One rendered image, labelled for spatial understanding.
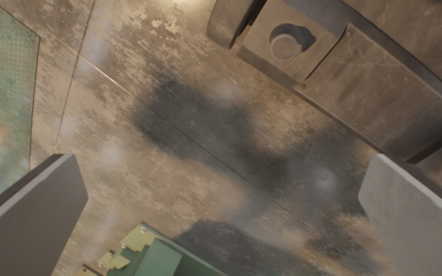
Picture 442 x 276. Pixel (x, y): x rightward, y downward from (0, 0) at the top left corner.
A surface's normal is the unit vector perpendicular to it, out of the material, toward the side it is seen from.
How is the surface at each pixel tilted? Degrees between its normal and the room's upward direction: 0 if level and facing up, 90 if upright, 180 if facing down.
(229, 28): 18
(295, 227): 0
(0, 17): 0
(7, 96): 0
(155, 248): 90
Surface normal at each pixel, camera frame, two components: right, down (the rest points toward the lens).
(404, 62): 0.12, -0.01
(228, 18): -0.34, 0.73
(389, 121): -0.28, 0.59
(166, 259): 0.56, -0.54
